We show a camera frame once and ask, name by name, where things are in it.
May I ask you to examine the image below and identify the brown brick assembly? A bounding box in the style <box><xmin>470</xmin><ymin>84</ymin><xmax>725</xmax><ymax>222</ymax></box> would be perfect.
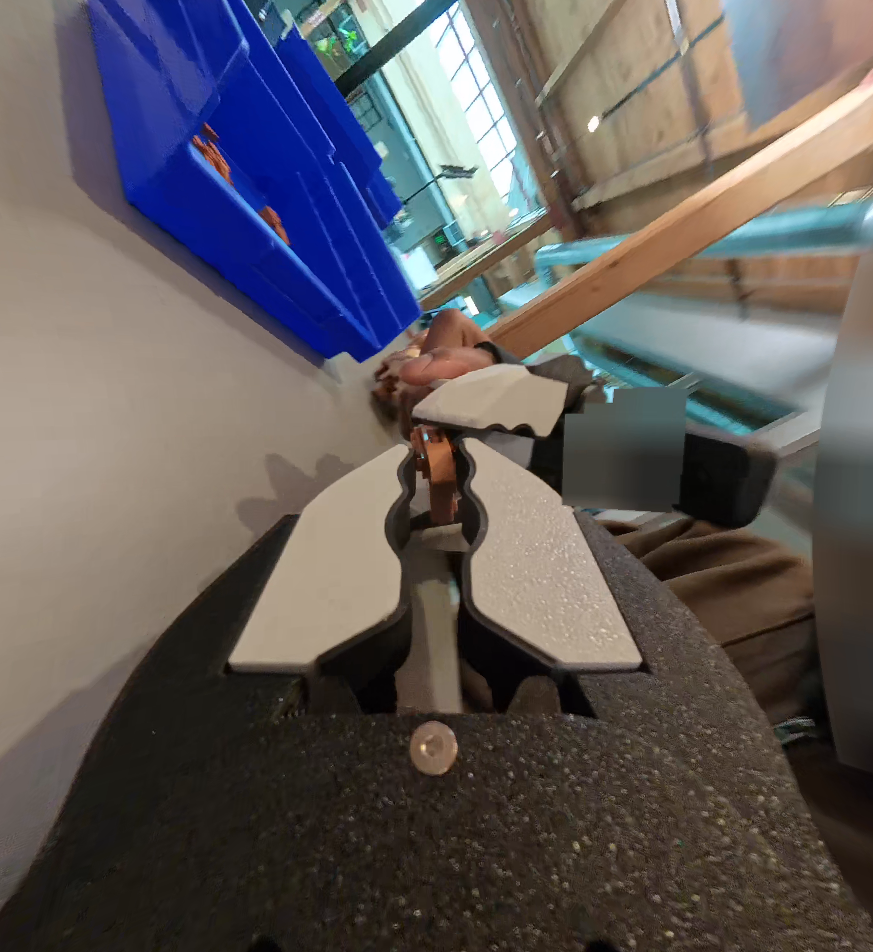
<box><xmin>410</xmin><ymin>424</ymin><xmax>464</xmax><ymax>531</ymax></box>

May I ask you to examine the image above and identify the stack of blue bins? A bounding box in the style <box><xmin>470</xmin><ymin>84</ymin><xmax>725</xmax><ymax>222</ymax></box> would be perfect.
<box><xmin>266</xmin><ymin>23</ymin><xmax>408</xmax><ymax>227</ymax></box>

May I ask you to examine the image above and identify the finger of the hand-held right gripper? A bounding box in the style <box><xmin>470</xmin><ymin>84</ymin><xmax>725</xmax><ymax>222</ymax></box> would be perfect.
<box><xmin>412</xmin><ymin>365</ymin><xmax>573</xmax><ymax>441</ymax></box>

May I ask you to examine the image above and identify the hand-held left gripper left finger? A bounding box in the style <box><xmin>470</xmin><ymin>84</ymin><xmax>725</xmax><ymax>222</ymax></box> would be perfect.
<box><xmin>229</xmin><ymin>444</ymin><xmax>415</xmax><ymax>678</ymax></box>

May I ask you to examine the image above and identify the grey desk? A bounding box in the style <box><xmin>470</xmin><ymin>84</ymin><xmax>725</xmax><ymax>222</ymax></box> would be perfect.
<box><xmin>0</xmin><ymin>0</ymin><xmax>437</xmax><ymax>952</ymax></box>

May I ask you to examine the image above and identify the heap of orange bricks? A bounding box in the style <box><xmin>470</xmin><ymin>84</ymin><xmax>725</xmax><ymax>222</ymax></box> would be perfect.
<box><xmin>188</xmin><ymin>125</ymin><xmax>292</xmax><ymax>242</ymax></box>

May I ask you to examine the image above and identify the blue plastic bin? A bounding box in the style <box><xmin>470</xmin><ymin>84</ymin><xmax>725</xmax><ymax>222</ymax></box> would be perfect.
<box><xmin>87</xmin><ymin>0</ymin><xmax>426</xmax><ymax>365</ymax></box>

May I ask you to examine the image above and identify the person's dark jacket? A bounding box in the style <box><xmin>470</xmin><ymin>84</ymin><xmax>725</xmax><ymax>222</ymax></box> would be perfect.
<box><xmin>613</xmin><ymin>514</ymin><xmax>873</xmax><ymax>952</ymax></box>

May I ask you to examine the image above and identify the silver ventilation duct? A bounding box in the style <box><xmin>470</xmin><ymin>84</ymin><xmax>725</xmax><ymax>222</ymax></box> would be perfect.
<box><xmin>534</xmin><ymin>176</ymin><xmax>873</xmax><ymax>279</ymax></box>

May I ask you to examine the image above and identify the black pole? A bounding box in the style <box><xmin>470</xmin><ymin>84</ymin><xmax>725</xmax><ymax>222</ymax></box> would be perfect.
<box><xmin>333</xmin><ymin>0</ymin><xmax>463</xmax><ymax>99</ymax></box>

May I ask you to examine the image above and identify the wooden post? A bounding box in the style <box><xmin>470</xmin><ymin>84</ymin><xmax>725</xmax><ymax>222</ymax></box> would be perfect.
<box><xmin>482</xmin><ymin>67</ymin><xmax>873</xmax><ymax>361</ymax></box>

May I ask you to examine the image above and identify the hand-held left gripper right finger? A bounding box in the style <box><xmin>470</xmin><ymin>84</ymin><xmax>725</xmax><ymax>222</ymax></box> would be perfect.
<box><xmin>455</xmin><ymin>438</ymin><xmax>646</xmax><ymax>673</ymax></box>

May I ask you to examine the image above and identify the wooden office table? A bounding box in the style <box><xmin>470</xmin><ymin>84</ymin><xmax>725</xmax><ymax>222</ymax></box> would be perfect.
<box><xmin>419</xmin><ymin>216</ymin><xmax>557</xmax><ymax>310</ymax></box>

